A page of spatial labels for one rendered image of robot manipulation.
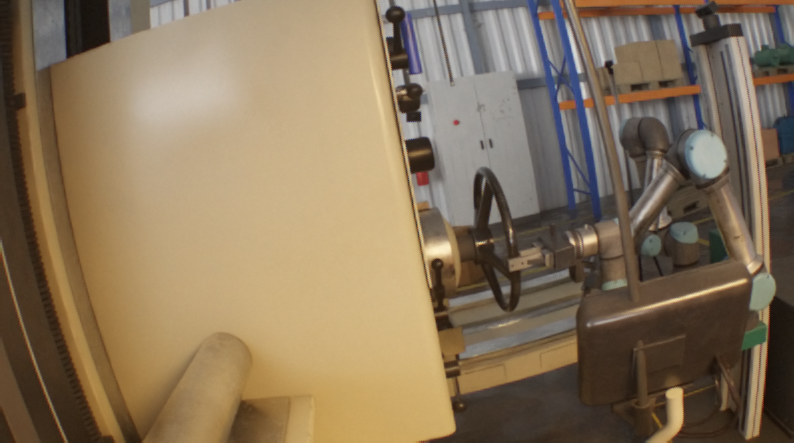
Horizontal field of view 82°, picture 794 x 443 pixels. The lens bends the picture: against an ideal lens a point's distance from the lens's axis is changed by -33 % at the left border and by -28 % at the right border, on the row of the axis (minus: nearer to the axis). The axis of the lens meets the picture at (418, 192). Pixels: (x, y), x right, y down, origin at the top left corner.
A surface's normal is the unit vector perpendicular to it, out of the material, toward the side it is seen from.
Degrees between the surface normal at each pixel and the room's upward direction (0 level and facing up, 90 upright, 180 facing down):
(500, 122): 90
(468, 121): 90
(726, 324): 109
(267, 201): 90
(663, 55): 90
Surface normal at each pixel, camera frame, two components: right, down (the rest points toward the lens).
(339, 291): 0.11, 0.09
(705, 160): -0.23, 0.02
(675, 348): -0.07, 0.45
